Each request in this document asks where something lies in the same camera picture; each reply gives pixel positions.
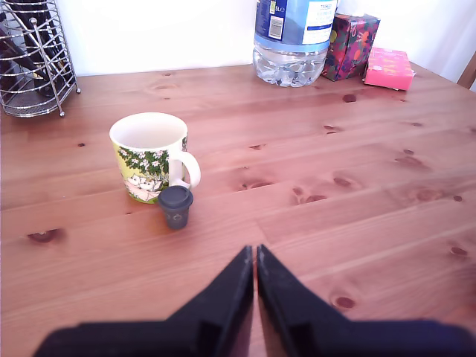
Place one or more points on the dark grey coffee capsule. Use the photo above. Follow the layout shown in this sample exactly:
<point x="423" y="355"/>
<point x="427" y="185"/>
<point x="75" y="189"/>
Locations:
<point x="175" y="202"/>

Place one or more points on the floral print white mug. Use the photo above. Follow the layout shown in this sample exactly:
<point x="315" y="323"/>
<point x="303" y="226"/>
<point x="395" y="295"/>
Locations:
<point x="145" y="175"/>

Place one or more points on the pink box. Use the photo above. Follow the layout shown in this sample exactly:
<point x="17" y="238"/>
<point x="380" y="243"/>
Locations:
<point x="388" y="70"/>

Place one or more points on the dark floral print box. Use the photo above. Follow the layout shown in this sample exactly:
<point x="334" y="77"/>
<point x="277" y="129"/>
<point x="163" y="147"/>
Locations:
<point x="349" y="48"/>

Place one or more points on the large clear water bottle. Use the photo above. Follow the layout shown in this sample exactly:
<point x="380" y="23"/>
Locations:
<point x="290" y="22"/>

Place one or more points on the wooden chair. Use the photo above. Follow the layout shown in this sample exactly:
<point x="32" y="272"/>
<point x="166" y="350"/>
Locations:
<point x="469" y="70"/>

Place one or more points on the black kitchen utensil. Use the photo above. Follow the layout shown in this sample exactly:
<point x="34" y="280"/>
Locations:
<point x="50" y="37"/>
<point x="9" y="48"/>

